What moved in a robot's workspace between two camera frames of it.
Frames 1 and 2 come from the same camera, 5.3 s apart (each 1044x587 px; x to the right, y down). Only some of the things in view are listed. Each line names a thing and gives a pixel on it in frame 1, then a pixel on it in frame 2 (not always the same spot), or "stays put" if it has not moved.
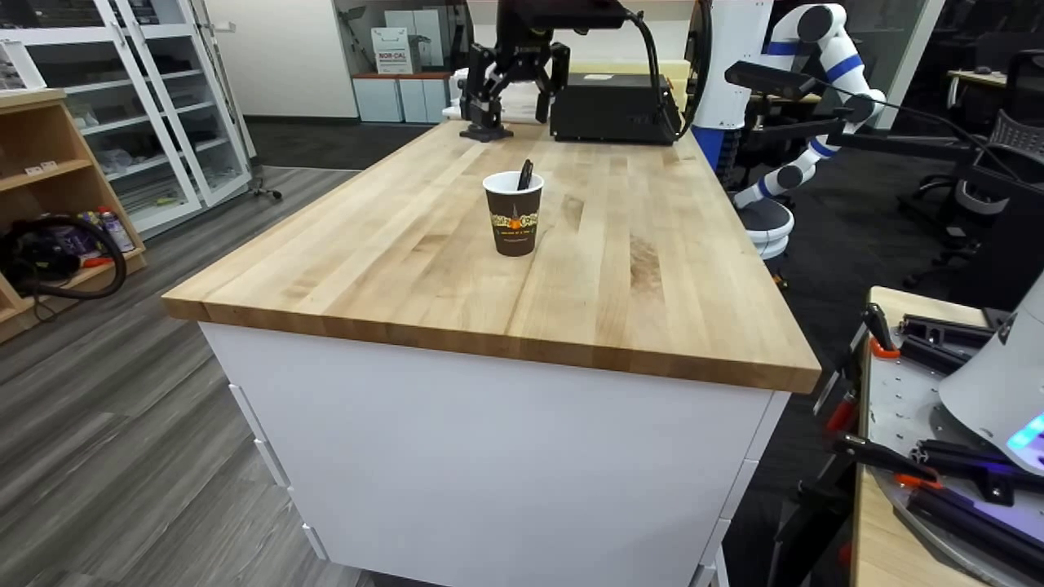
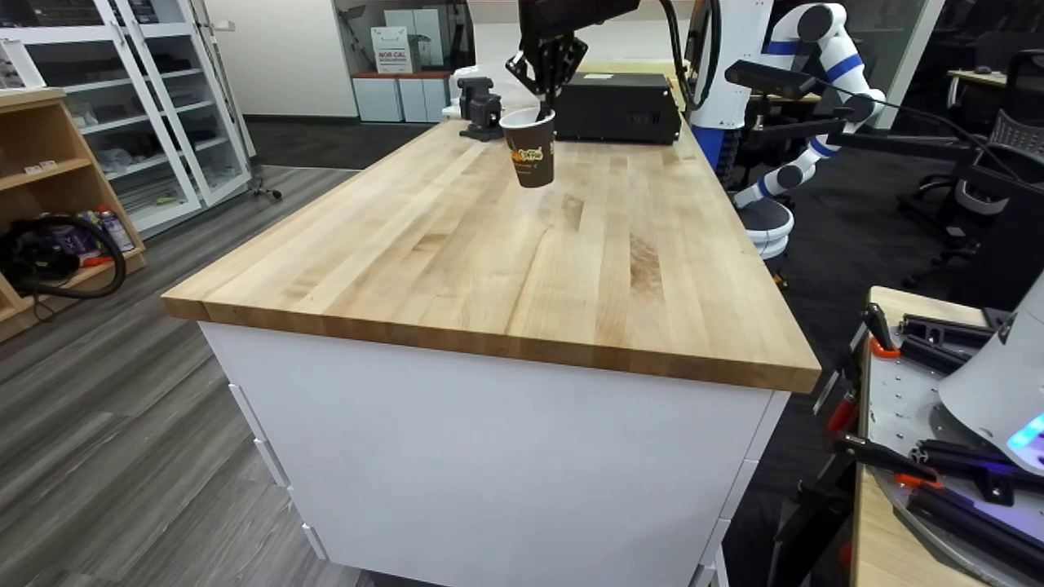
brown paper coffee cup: x=512 y=208 -> x=534 y=146
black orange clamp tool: x=941 y=344 stays put
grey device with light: x=1004 y=386 stays put
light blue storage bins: x=398 y=96 stays put
